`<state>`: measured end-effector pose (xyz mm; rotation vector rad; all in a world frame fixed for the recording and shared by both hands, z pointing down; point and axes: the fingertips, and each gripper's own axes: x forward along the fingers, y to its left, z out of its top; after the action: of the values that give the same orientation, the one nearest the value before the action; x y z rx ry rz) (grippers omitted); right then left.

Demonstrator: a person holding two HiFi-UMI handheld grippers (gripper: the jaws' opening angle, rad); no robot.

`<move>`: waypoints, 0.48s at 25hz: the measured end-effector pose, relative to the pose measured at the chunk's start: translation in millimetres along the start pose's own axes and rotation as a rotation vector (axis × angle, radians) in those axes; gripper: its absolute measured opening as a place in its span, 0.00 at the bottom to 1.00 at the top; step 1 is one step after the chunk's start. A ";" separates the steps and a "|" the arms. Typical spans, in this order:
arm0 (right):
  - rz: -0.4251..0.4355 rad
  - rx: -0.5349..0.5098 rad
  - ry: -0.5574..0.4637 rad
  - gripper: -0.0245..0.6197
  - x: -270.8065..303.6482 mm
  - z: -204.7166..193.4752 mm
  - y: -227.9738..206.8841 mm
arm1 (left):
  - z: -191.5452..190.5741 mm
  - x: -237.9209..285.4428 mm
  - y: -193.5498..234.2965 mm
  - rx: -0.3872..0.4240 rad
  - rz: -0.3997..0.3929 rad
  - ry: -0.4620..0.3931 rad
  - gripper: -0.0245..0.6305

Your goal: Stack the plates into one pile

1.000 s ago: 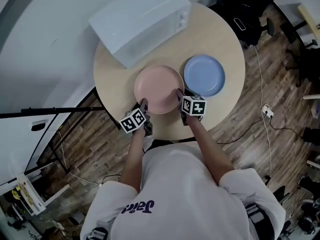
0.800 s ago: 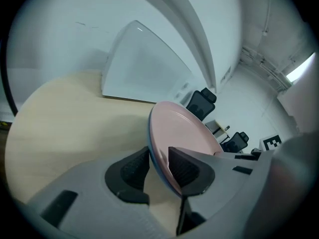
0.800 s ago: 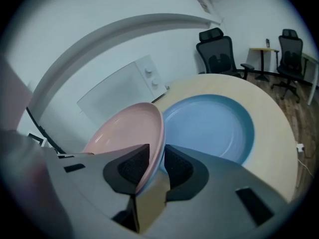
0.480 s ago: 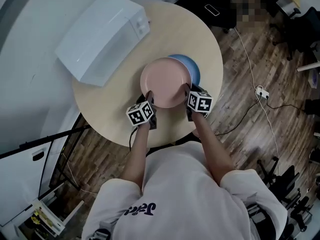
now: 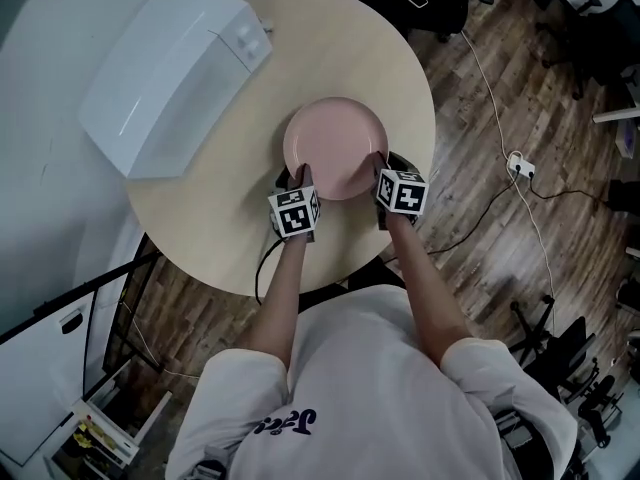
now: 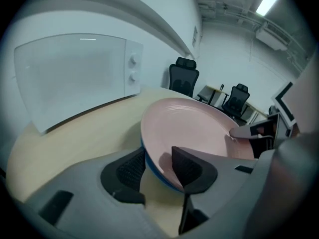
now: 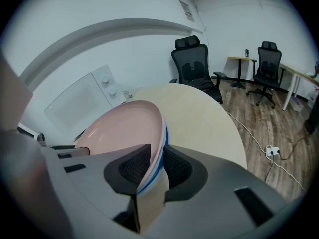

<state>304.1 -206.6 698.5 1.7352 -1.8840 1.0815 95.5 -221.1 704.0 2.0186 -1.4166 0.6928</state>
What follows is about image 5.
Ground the white power cable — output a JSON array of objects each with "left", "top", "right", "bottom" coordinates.
[{"left": 459, "top": 30, "right": 557, "bottom": 330}]

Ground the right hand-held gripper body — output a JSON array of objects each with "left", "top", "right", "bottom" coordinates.
[{"left": 375, "top": 151, "right": 430, "bottom": 231}]

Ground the black office chair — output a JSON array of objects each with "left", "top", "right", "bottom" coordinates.
[
  {"left": 509, "top": 295, "right": 627, "bottom": 450},
  {"left": 327, "top": 0, "right": 496, "bottom": 45},
  {"left": 534, "top": 0, "right": 640, "bottom": 101}
]

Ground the whiteboard on black stand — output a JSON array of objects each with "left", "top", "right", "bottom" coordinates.
[{"left": 0, "top": 232, "right": 166, "bottom": 469}]

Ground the person's white t-shirt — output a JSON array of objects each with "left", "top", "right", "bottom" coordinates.
[{"left": 164, "top": 285, "right": 579, "bottom": 480}]

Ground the white power strip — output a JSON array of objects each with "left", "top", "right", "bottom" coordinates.
[{"left": 506, "top": 151, "right": 537, "bottom": 179}]

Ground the white shelf unit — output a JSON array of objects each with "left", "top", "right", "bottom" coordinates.
[{"left": 44, "top": 390, "right": 174, "bottom": 480}]

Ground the person's left forearm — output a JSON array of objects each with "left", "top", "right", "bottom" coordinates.
[{"left": 239, "top": 232, "right": 309, "bottom": 369}]

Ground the purple and white box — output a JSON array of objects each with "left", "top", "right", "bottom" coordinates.
[{"left": 617, "top": 117, "right": 640, "bottom": 157}]

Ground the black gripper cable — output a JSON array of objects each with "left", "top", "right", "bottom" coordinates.
[{"left": 254, "top": 239, "right": 283, "bottom": 307}]

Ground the person's right forearm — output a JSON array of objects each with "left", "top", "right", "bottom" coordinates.
[{"left": 384, "top": 212, "right": 474, "bottom": 367}]

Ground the grey harness strap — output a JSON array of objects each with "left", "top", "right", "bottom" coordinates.
[
  {"left": 493, "top": 409, "right": 581, "bottom": 480},
  {"left": 182, "top": 459, "right": 227, "bottom": 480}
]

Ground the pink plate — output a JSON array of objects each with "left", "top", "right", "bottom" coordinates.
[{"left": 282, "top": 96, "right": 391, "bottom": 202}]

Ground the white desk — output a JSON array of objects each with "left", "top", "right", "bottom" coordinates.
[{"left": 592, "top": 62, "right": 640, "bottom": 125}]

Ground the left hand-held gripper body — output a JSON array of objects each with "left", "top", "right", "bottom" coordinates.
[{"left": 268, "top": 173, "right": 322, "bottom": 243}]

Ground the black power cable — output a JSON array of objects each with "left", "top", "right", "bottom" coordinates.
[{"left": 427, "top": 174, "right": 519, "bottom": 257}]

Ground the white microwave oven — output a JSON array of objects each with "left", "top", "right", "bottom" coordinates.
[{"left": 77, "top": 0, "right": 274, "bottom": 181}]

